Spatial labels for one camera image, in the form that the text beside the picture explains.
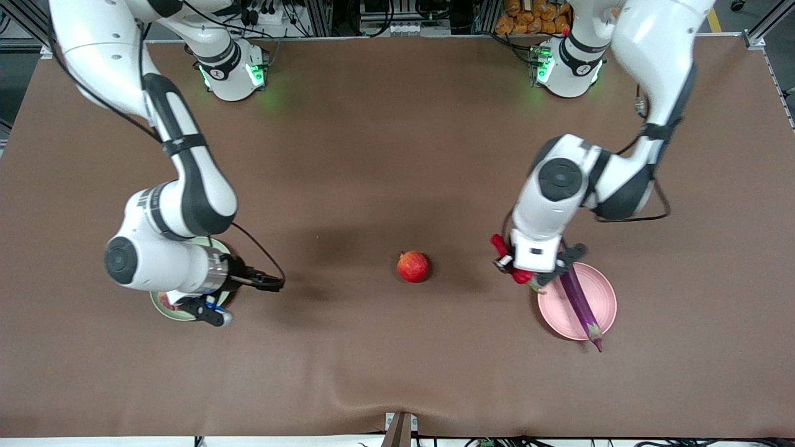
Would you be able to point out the purple eggplant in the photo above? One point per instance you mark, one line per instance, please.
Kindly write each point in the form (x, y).
(581, 304)

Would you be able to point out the bag of orange fruits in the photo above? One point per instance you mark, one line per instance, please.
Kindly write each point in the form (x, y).
(531, 18)

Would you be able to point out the grey metal table bracket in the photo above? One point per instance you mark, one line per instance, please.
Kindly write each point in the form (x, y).
(399, 431)

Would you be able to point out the aluminium profile frame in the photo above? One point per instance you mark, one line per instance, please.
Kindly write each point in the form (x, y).
(753, 40)
(25, 31)

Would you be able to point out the brown table cloth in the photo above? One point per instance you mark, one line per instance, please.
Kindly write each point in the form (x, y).
(397, 347)

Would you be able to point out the red chili pepper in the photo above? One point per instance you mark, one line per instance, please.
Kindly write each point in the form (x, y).
(498, 243)

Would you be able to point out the white power strip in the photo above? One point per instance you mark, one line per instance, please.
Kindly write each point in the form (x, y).
(267, 13)

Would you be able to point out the pink plate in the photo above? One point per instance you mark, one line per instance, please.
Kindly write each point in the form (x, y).
(599, 292)

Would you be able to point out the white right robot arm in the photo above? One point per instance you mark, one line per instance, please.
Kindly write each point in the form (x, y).
(186, 186)

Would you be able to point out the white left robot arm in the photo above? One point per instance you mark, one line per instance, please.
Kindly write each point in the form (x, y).
(559, 180)

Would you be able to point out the red pomegranate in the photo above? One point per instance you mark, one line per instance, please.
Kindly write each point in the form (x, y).
(413, 266)

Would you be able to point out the yellow pink peach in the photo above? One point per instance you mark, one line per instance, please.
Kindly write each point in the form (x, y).
(168, 302)

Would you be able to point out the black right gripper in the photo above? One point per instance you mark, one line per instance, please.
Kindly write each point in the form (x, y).
(238, 276)

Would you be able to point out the light green plate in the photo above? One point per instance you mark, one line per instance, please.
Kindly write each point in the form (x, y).
(177, 316)

